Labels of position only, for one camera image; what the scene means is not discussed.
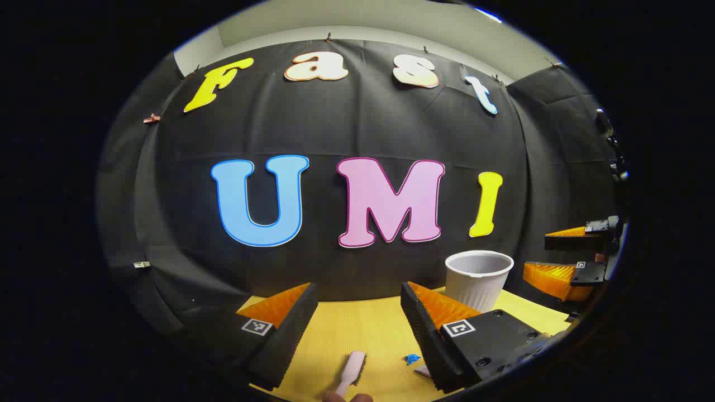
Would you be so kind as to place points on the yellow wooden desktop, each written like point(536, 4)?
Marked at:
point(357, 329)

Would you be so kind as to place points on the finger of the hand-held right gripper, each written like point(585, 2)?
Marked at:
point(575, 243)
point(558, 279)

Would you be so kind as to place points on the white ribbed garbage bin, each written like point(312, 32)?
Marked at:
point(477, 285)

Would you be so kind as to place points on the small pink broom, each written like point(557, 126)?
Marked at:
point(351, 368)

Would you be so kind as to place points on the blue paper ball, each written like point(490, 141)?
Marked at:
point(412, 359)

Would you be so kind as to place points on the copper clip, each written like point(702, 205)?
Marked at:
point(151, 118)

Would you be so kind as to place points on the black stand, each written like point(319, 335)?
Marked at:
point(603, 123)

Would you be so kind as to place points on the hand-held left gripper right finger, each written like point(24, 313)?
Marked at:
point(427, 340)

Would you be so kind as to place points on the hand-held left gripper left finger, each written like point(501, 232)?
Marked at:
point(290, 335)

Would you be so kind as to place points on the black backdrop cloth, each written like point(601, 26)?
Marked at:
point(167, 195)

